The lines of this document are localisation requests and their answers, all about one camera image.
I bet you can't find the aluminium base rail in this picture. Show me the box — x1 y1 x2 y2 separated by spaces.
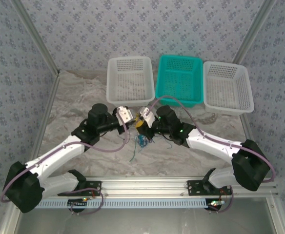
57 177 279 198

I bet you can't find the white slotted cable duct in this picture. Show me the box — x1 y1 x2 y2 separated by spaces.
35 198 210 209

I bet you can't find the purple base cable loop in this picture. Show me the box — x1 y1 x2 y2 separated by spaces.
207 186 235 215
69 186 105 216

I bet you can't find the aluminium frame post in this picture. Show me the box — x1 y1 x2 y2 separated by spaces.
231 0 279 65
10 0 61 76

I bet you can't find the long thin dark wire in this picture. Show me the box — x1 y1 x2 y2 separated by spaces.
156 135 173 150

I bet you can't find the aluminium side rail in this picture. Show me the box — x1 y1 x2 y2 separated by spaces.
239 113 254 142
30 70 61 163

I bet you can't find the small LED controller board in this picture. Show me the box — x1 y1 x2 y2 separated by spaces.
207 199 225 211
68 197 89 209

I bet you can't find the teal perforated plastic basket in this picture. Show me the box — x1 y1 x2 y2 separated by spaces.
155 54 204 110

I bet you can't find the thin blue wire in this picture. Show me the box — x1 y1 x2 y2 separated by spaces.
135 133 154 149

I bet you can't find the white perforated plastic basket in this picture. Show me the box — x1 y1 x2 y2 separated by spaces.
203 60 255 115
106 56 156 108

